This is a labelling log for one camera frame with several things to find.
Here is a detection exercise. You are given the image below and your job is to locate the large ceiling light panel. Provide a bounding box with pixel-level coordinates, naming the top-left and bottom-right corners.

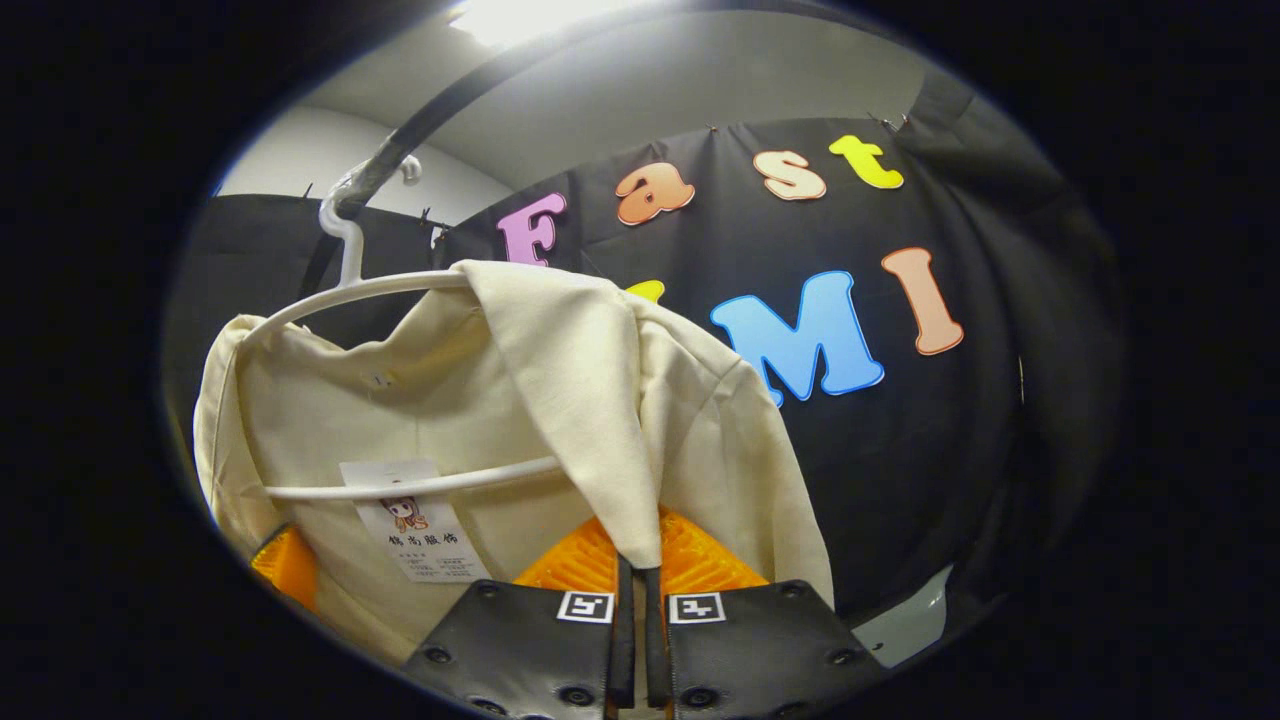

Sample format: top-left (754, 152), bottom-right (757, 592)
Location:
top-left (447, 0), bottom-right (621, 49)

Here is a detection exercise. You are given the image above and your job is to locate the white plastic hanger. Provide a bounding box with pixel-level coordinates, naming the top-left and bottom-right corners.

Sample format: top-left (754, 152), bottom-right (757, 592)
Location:
top-left (240, 153), bottom-right (563, 502)

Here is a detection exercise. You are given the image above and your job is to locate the black clothes rack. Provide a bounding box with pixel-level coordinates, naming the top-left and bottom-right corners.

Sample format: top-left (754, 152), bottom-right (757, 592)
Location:
top-left (298, 0), bottom-right (901, 301)

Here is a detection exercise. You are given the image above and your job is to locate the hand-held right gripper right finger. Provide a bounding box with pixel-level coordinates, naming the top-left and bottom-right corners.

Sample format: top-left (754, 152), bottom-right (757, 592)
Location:
top-left (643, 507), bottom-right (889, 720)

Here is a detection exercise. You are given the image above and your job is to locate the cream jacket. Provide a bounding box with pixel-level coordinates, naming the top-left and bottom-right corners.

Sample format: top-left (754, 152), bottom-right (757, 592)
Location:
top-left (193, 260), bottom-right (836, 666)

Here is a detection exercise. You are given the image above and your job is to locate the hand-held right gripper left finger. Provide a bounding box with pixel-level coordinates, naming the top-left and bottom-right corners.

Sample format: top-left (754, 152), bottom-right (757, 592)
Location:
top-left (403, 515), bottom-right (637, 720)

